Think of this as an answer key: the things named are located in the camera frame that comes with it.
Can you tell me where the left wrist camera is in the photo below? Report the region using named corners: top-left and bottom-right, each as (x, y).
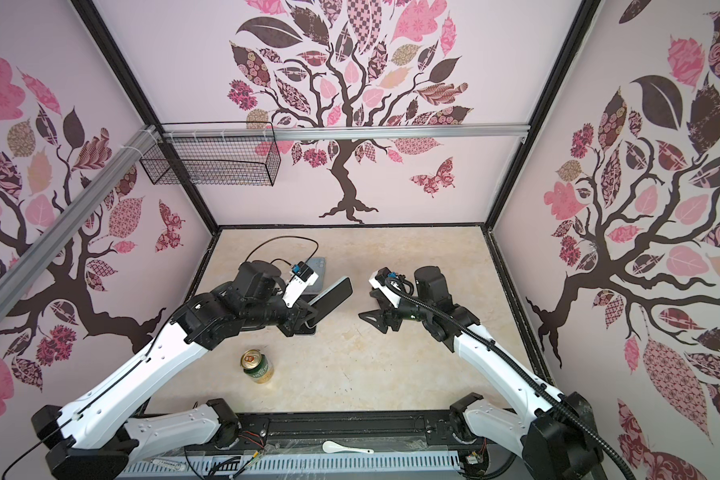
top-left (282, 262), bottom-right (318, 309)

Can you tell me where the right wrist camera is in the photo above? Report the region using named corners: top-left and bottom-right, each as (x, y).
top-left (369, 267), bottom-right (405, 305)

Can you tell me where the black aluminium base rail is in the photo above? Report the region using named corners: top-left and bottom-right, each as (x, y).
top-left (207, 410), bottom-right (483, 448)

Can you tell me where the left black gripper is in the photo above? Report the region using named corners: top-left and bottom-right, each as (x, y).
top-left (244, 287), bottom-right (318, 337)

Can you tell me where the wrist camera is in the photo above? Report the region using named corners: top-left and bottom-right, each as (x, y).
top-left (369, 267), bottom-right (405, 305)
top-left (282, 262), bottom-right (318, 309)

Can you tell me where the green gold drink can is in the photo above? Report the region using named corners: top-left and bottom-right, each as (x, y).
top-left (240, 349), bottom-right (274, 384)

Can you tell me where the light blue phone case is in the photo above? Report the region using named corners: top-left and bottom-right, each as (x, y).
top-left (305, 257), bottom-right (327, 295)

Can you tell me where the black smartphone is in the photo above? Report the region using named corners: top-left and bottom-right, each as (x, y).
top-left (296, 324), bottom-right (317, 335)

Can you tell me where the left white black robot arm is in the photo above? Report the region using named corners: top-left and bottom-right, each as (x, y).
top-left (32, 260), bottom-right (319, 479)

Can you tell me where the phone with white case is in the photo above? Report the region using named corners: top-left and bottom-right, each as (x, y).
top-left (306, 276), bottom-right (353, 329)

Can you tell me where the left aluminium wall rail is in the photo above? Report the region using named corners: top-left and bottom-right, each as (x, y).
top-left (0, 125), bottom-right (160, 323)

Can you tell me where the back aluminium wall rail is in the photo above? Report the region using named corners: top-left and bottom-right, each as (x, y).
top-left (162, 123), bottom-right (530, 141)

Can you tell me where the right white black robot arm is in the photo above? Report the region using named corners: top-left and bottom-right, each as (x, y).
top-left (359, 266), bottom-right (605, 479)

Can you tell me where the white plastic spoon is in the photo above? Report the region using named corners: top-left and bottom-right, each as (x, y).
top-left (322, 440), bottom-right (375, 455)

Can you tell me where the black wire basket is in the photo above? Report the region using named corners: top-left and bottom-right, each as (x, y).
top-left (140, 120), bottom-right (281, 187)

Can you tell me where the aluminium wall rail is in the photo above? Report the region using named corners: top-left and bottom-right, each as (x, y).
top-left (162, 123), bottom-right (530, 141)
top-left (0, 125), bottom-right (160, 323)

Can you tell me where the white slotted cable duct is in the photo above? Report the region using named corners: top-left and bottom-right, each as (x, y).
top-left (119, 451), bottom-right (461, 479)

